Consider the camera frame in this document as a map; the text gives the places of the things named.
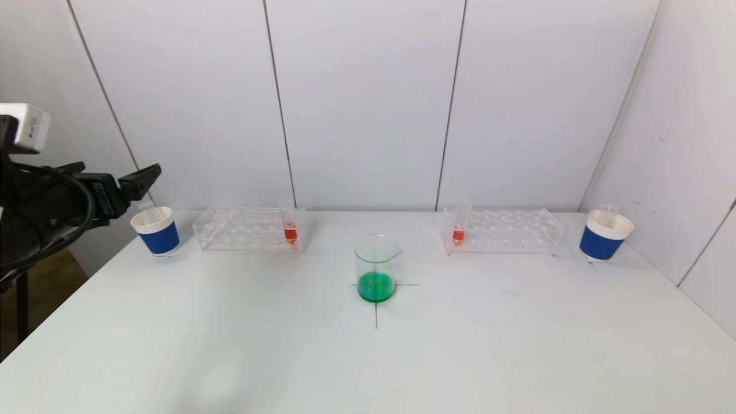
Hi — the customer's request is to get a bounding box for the clear glass beaker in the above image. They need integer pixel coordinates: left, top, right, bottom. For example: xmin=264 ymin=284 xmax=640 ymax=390
xmin=354 ymin=233 xmax=402 ymax=304

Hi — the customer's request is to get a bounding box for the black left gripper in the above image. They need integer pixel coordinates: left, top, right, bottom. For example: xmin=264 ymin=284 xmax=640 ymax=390
xmin=44 ymin=163 xmax=162 ymax=229

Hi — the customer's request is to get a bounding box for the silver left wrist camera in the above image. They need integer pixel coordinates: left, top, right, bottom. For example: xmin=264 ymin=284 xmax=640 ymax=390
xmin=0 ymin=103 xmax=51 ymax=155

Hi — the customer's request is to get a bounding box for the test tube with red pigment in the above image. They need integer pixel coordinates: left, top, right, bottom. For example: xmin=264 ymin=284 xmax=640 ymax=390
xmin=451 ymin=201 xmax=472 ymax=247
xmin=279 ymin=199 xmax=301 ymax=245

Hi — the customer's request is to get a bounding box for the clear acrylic test tube rack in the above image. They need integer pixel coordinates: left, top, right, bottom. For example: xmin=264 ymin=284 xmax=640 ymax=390
xmin=193 ymin=208 xmax=308 ymax=252
xmin=440 ymin=209 xmax=563 ymax=256

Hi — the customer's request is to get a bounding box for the blue and white paper cup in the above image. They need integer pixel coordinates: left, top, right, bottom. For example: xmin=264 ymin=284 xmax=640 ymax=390
xmin=578 ymin=210 xmax=635 ymax=263
xmin=131 ymin=207 xmax=181 ymax=257

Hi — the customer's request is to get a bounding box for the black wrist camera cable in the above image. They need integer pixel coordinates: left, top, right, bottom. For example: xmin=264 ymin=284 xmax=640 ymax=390
xmin=0 ymin=163 xmax=97 ymax=272

